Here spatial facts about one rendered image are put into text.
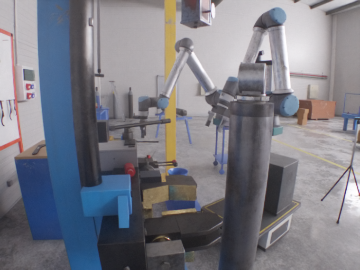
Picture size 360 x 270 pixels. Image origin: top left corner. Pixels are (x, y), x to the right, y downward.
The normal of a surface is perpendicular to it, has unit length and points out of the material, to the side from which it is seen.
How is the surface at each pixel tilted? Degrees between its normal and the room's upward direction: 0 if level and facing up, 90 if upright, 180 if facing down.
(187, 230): 0
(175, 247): 0
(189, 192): 90
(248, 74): 81
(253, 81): 104
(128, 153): 90
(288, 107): 95
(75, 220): 90
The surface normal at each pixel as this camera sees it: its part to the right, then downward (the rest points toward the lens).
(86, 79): 0.71, 0.15
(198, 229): 0.00, -0.98
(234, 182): -0.77, 0.14
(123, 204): 0.14, -0.54
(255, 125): -0.15, 0.21
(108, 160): 0.20, 0.21
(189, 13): -0.55, 0.18
